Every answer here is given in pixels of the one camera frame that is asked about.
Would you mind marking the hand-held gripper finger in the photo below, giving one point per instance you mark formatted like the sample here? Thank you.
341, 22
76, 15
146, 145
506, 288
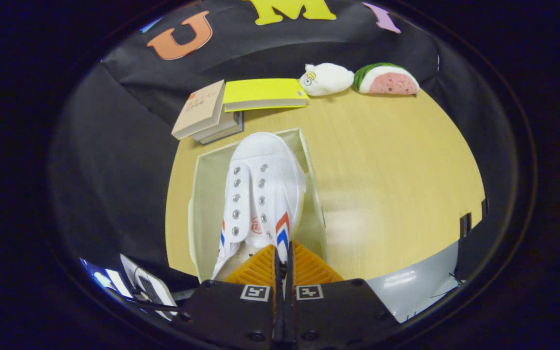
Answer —
278, 311
289, 311

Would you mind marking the cream storage box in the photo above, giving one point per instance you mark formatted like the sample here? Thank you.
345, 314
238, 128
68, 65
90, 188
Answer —
209, 194

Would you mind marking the white shoe with chevron stripes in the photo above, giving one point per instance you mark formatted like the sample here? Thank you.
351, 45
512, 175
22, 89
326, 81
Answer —
260, 160

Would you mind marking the white laptop with black keyboard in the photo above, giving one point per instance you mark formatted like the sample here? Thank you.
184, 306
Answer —
148, 287

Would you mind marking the blue cover book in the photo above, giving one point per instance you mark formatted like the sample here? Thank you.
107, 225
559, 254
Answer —
227, 136

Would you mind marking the grey book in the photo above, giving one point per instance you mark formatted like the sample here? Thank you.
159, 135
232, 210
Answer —
224, 129

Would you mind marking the black backdrop cloth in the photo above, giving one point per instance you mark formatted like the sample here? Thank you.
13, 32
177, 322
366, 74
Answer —
114, 170

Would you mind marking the tan cover book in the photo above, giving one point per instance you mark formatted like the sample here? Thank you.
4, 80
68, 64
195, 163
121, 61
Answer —
200, 109

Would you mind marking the yellow book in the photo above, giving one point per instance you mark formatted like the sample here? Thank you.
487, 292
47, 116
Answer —
265, 90

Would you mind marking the white plush toy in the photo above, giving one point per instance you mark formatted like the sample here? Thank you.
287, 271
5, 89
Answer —
328, 78

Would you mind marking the watermelon slice plush toy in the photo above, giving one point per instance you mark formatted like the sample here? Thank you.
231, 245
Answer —
392, 82

